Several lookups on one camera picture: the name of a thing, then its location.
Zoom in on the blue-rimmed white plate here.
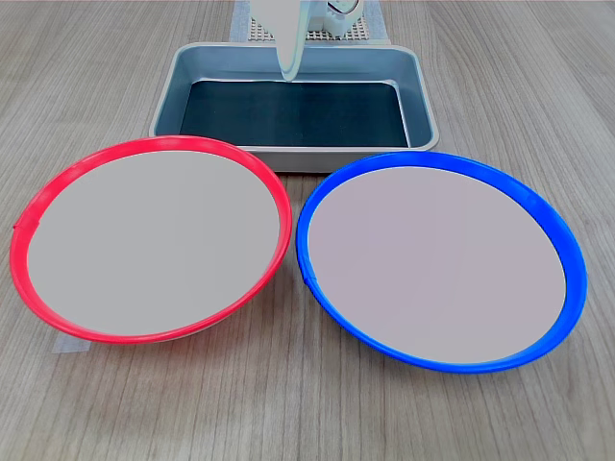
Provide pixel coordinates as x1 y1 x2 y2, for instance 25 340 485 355
295 151 589 376

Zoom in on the long translucent tape strip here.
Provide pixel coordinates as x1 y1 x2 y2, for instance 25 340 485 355
51 335 93 355

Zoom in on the red-rimmed white plate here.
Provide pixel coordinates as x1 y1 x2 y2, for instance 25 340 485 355
10 134 294 346

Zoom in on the pale perforated base plate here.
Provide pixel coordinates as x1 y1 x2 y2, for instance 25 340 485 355
249 15 375 44

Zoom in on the steel tray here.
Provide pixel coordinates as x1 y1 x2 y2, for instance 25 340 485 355
148 41 441 175

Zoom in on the translucent tape beside base plate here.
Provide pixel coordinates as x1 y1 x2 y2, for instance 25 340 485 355
368 0 392 43
230 0 254 42

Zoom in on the black tray mat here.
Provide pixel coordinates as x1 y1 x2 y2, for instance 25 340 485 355
178 79 411 148

